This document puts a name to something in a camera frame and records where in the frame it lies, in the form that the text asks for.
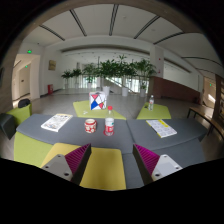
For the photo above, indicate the red fire extinguisher box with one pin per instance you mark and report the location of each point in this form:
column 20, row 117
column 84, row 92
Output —
column 50, row 89

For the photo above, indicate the potted plant white pot centre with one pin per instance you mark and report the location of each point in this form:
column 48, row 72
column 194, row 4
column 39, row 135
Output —
column 108, row 69

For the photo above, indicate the clear water bottle red cap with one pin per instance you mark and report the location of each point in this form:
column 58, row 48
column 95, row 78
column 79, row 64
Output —
column 109, row 120

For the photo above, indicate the yellow seat cushion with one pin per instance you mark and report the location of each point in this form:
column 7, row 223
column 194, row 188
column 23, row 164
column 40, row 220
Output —
column 104, row 170

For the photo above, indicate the wooden bookshelf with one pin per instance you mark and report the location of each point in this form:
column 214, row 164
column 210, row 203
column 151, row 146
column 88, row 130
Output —
column 219, row 103

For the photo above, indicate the potted plant right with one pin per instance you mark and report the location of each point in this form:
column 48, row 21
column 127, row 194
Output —
column 144, row 70

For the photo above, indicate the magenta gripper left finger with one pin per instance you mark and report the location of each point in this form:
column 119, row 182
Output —
column 71, row 166

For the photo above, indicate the colourful geometric cube box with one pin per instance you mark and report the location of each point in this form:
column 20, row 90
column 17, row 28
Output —
column 97, row 100

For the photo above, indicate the potted plant far left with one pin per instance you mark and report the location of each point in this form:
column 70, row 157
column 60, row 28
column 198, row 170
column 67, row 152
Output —
column 67, row 74

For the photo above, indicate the long wooden bench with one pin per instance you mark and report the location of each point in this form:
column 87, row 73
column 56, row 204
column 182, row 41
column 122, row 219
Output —
column 214, row 125

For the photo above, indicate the red white patterned cup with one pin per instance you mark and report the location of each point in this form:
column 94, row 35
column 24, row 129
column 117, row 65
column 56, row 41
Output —
column 90, row 125

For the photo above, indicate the far clear water bottle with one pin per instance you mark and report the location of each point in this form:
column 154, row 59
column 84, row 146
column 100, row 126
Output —
column 151, row 103

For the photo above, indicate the left open magazine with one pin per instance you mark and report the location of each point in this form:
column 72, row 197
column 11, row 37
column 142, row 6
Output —
column 56, row 122

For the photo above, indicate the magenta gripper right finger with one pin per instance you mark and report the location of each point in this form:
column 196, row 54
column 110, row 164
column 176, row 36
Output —
column 152, row 166

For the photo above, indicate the green chair left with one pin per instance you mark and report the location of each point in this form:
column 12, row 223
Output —
column 22, row 112

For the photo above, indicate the right yellow white magazine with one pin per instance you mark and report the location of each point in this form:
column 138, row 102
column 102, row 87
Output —
column 161, row 128

